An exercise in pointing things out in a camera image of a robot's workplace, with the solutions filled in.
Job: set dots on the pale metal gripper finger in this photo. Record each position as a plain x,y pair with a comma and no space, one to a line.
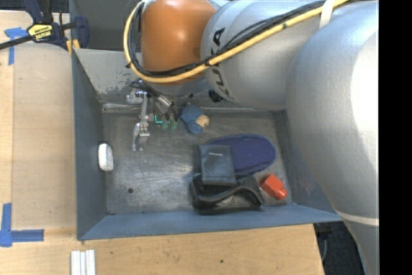
145,133
137,138

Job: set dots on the white oval soap bar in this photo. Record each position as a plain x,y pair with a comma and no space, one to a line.
105,157

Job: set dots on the grey metal bin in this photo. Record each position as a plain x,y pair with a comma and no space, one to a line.
151,177

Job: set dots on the blue cloth toy with tan end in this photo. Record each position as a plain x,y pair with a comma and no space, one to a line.
192,117

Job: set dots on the black square pouch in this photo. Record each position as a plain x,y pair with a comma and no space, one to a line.
216,164

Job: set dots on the pale wood board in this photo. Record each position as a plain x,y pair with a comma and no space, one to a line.
45,138

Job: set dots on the blue oval cloth pad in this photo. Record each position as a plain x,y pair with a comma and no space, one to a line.
252,153

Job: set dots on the red plastic cap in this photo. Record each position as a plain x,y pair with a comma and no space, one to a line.
273,186

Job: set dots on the black cylinder on white bracket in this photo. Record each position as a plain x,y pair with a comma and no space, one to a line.
215,96

